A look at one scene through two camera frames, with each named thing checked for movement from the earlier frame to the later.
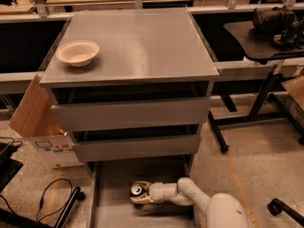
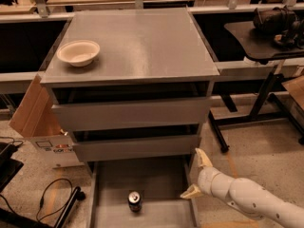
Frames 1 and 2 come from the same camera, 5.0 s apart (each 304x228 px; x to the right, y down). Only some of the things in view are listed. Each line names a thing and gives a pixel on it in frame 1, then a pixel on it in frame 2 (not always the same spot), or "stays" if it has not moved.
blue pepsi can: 137,190 to 135,201
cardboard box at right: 295,88 stays
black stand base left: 76,195 stays
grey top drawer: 131,114 stays
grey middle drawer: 186,144 stays
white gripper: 157,192 to 207,179
